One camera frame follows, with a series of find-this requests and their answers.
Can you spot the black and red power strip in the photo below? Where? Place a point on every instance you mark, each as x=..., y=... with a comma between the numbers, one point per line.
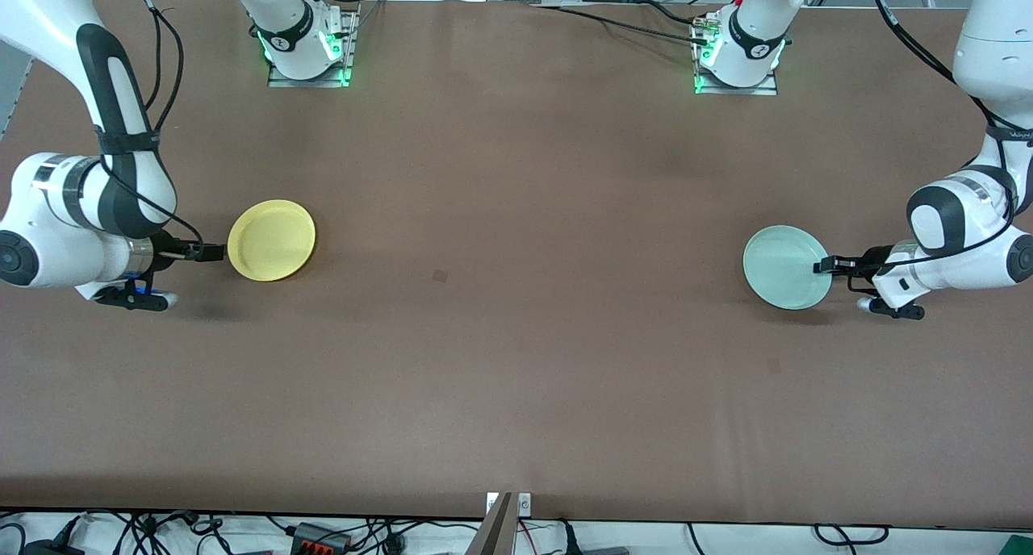
x=319, y=537

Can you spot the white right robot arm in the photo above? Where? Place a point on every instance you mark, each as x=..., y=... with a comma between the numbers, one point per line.
x=56, y=248

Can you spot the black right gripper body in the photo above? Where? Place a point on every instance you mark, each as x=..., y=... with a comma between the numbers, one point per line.
x=167, y=248

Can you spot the green board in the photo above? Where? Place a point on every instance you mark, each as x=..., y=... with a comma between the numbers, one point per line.
x=1018, y=545

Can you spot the small white bracket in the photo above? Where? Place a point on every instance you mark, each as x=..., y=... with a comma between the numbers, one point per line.
x=524, y=502
x=491, y=502

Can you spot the black power adapter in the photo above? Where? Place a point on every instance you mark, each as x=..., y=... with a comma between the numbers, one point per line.
x=52, y=548

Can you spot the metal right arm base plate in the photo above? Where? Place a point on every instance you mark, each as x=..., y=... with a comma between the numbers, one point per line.
x=349, y=55

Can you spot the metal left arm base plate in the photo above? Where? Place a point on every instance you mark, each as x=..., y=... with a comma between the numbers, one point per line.
x=767, y=89

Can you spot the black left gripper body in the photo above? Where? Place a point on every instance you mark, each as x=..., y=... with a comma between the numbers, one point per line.
x=873, y=259

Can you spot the yellow plastic plate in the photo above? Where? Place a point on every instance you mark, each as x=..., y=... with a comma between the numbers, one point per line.
x=272, y=240

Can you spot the pale green plastic plate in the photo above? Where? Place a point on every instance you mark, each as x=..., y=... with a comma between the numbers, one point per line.
x=783, y=267

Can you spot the grey wooden post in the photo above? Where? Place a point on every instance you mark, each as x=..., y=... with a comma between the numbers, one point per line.
x=494, y=531

